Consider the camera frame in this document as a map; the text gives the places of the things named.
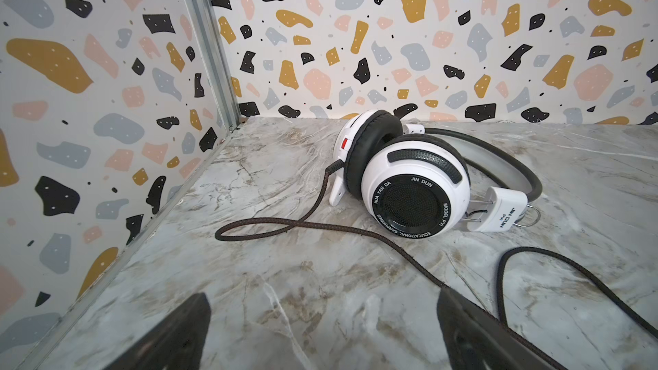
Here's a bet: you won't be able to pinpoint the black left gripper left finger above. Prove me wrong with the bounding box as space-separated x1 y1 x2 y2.
107 293 212 370

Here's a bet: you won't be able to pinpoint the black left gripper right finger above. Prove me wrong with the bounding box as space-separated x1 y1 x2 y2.
436 288 563 369

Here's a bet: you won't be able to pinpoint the white black headphones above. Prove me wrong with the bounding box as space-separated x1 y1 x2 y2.
329 110 543 239

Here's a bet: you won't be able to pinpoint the left aluminium corner post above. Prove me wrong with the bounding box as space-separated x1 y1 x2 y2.
184 0 241 134

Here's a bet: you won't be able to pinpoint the black braided headphone cable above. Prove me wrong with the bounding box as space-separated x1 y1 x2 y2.
214 158 658 370

